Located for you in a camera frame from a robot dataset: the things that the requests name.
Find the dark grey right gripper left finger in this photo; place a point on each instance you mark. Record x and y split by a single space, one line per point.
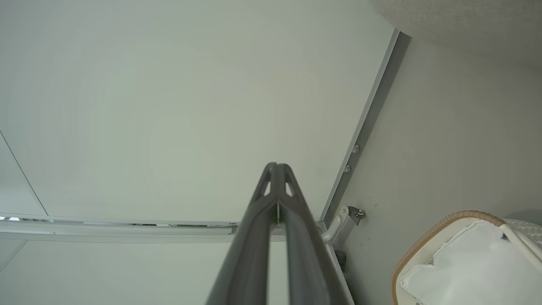
245 254

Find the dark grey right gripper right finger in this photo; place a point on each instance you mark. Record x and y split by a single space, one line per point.
309 262

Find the wicker rim laundry basket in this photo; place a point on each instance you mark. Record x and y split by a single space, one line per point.
417 248

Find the white cloth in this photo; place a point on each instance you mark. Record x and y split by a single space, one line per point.
465 271

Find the large white partition panel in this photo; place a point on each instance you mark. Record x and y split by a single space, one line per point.
169 106

